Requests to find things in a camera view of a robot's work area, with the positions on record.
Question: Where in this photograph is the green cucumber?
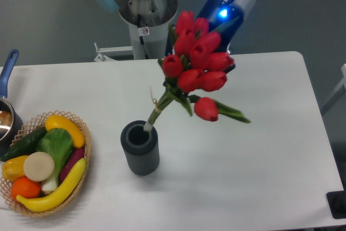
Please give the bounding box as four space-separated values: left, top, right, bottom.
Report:
1 127 47 162

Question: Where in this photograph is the yellow squash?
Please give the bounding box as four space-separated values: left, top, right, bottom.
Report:
45 115 85 148

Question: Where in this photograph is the black device at table edge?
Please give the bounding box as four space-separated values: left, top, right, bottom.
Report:
326 190 345 219

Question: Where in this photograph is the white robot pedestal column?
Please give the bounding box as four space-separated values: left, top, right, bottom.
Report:
119 0 178 60

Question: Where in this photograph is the white metal base frame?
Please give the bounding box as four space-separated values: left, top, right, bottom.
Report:
94 42 134 62

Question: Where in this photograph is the green bok choy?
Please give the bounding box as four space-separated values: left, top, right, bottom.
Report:
36 128 73 195

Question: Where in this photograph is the purple sweet potato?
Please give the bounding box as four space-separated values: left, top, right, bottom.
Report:
59 148 84 183

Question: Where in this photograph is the dark grey ribbed vase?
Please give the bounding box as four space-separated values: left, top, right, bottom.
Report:
120 120 160 176

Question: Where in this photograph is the beige round disc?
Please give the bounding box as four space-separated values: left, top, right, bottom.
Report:
23 151 55 182

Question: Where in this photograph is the white frame at right edge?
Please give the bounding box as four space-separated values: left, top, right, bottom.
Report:
320 64 345 116

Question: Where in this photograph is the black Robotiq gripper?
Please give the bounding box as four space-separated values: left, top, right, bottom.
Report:
197 0 243 51

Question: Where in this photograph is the blue handled saucepan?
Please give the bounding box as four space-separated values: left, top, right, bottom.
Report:
1 49 23 156

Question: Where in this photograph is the red tulip bouquet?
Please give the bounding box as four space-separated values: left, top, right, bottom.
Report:
143 11 250 132

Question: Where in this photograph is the orange fruit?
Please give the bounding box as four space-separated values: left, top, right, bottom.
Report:
11 177 41 201

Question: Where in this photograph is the yellow bell pepper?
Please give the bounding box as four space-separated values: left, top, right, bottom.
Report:
2 155 29 182

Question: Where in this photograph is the yellow banana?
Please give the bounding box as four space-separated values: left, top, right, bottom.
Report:
16 158 87 213

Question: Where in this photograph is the woven wicker basket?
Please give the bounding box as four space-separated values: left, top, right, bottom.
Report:
1 110 91 217

